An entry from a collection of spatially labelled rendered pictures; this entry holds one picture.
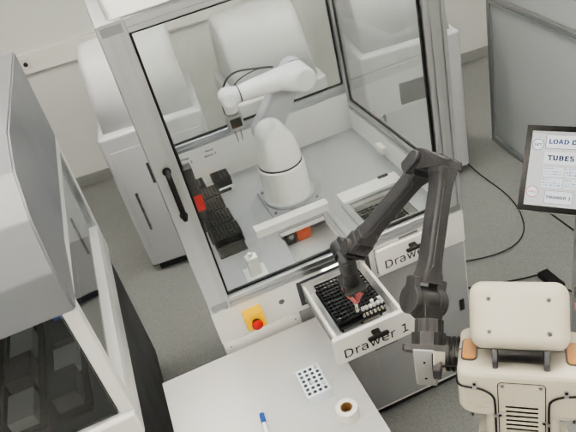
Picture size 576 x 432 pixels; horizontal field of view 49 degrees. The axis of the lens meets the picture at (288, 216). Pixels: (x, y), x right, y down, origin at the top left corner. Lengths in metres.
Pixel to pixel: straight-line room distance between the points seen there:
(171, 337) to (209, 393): 1.47
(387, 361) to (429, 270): 1.16
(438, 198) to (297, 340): 0.90
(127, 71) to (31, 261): 0.56
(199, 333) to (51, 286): 1.95
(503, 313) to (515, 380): 0.15
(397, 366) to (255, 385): 0.79
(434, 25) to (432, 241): 0.76
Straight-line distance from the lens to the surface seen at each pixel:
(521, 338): 1.48
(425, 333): 1.61
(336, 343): 2.06
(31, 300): 1.81
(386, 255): 2.37
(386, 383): 2.84
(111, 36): 1.79
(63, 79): 5.29
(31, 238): 1.75
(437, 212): 1.66
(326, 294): 2.30
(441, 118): 2.24
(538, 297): 1.48
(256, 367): 2.29
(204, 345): 3.57
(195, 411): 2.24
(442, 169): 1.68
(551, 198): 2.42
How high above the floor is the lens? 2.40
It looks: 34 degrees down
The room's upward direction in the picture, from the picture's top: 15 degrees counter-clockwise
